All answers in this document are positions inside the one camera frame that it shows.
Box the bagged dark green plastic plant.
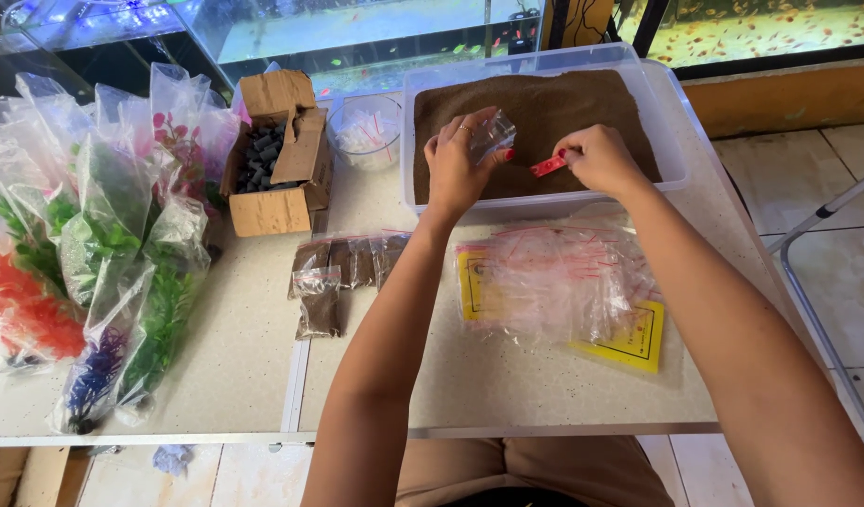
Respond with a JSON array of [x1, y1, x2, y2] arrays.
[[115, 197, 212, 425]]

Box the bagged orange plastic plant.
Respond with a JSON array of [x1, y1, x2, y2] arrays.
[[0, 232, 89, 376]]

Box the black aquarium pump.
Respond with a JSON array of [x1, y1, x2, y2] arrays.
[[506, 9, 540, 56]]

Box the blue-lit glass aquarium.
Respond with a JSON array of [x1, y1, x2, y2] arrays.
[[0, 0, 197, 101]]

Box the small clear zip bag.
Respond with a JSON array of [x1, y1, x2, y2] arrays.
[[470, 109, 518, 167]]

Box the clear plastic tub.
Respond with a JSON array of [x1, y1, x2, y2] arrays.
[[399, 42, 690, 216]]

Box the brown granules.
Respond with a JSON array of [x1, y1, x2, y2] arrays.
[[412, 69, 664, 206]]

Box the open cardboard box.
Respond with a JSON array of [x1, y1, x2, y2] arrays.
[[221, 69, 336, 238]]

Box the aquarium with orange fish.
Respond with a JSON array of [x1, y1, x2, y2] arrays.
[[615, 0, 864, 73]]

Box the person's right hand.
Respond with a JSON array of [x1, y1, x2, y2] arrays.
[[552, 124, 651, 202]]

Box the glass aquarium with small fish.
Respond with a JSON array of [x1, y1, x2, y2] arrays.
[[171, 0, 547, 97]]

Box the heap of black foam cylinders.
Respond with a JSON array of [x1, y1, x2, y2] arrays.
[[235, 121, 300, 195]]

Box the bagged light green plastic plant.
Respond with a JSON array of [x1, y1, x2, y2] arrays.
[[57, 84, 160, 308]]

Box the bagged pink plastic plant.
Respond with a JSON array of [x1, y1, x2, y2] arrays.
[[149, 62, 243, 221]]

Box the bagged purple plastic plant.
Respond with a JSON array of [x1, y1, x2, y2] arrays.
[[46, 262, 156, 436]]

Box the group of filled brown packets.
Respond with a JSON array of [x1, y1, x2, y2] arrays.
[[287, 231, 413, 341]]

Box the clear plastic bowl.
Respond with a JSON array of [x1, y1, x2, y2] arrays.
[[325, 94, 404, 171]]

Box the person's left hand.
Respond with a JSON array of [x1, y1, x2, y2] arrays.
[[423, 106, 517, 214]]

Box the bunch of bowl zip bags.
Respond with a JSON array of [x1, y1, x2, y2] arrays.
[[335, 111, 399, 157]]

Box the yellow post with black cable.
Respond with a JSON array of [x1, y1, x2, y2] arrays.
[[541, 0, 617, 52]]

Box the yellow label bag pack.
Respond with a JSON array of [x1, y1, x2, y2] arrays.
[[458, 246, 506, 323], [567, 300, 665, 375]]

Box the metal folding chair frame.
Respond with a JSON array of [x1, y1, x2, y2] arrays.
[[765, 165, 864, 446]]

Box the red plastic scoop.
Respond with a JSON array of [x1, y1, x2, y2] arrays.
[[529, 155, 568, 179]]

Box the crumpled blue paper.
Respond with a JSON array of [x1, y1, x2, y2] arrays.
[[152, 444, 195, 477]]

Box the bagged green leafy plastic plant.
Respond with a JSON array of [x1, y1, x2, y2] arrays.
[[0, 72, 82, 298]]

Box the orange aquarium stand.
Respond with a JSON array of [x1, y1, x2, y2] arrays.
[[680, 58, 864, 139]]

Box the pile of empty zip bags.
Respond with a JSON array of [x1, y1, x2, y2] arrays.
[[454, 224, 662, 346]]

